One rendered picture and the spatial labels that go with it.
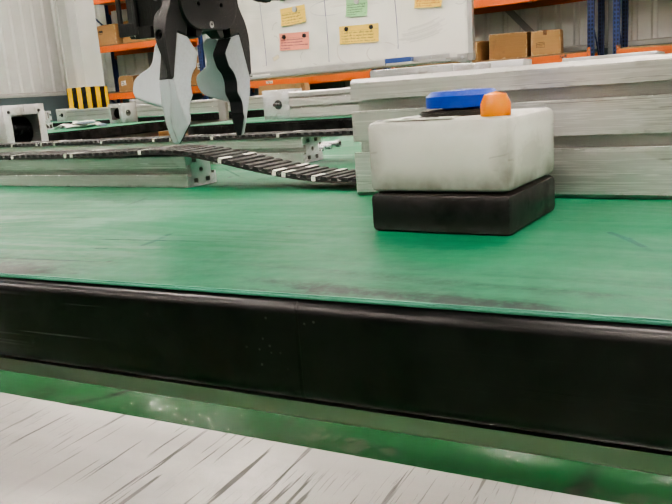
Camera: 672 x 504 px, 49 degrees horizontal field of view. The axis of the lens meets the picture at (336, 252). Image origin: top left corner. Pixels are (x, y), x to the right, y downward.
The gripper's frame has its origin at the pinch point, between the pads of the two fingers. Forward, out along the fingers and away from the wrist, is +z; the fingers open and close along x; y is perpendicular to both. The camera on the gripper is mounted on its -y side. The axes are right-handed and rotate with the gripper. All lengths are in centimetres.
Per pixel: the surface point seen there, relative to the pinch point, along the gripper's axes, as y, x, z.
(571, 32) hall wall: 238, -1030, -55
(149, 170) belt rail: 7.7, 1.4, 3.7
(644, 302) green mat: -41.6, 26.3, 5.2
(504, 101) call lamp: -33.3, 16.4, -1.5
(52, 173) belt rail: 22.5, 1.4, 4.0
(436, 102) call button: -29.0, 14.9, -1.6
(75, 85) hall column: 649, -509, -27
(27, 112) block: 75, -34, -3
